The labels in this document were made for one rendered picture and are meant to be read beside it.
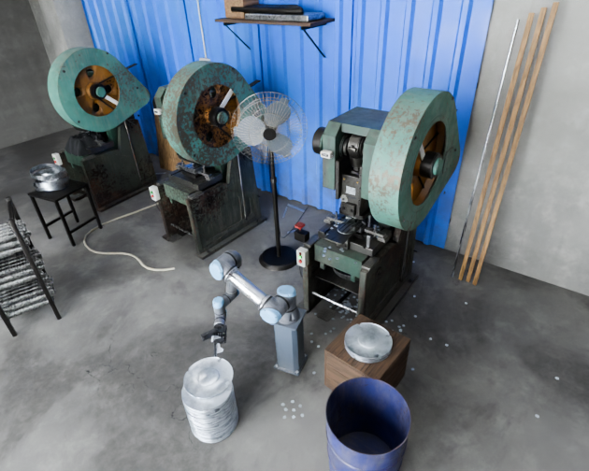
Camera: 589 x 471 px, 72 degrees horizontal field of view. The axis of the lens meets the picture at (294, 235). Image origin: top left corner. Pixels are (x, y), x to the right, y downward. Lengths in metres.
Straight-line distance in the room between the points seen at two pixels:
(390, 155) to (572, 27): 1.66
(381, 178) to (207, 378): 1.53
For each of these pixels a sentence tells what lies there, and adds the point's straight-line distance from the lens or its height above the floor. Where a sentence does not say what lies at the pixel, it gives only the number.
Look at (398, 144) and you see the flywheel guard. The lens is 2.20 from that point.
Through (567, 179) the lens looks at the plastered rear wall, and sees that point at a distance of 3.66.
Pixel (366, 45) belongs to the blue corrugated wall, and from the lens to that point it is 3.85.
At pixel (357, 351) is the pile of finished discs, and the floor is 0.39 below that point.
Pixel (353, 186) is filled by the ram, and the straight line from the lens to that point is 2.75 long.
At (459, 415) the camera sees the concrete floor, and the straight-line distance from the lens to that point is 2.91.
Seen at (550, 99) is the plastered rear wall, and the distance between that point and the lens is 3.51.
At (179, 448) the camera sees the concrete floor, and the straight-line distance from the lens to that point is 2.79.
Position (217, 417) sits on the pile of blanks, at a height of 0.23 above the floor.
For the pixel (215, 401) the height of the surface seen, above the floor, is 0.31.
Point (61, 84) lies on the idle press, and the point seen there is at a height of 1.47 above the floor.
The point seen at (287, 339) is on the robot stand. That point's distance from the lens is 2.72.
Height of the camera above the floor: 2.34
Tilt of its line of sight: 33 degrees down
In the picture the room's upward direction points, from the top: 3 degrees counter-clockwise
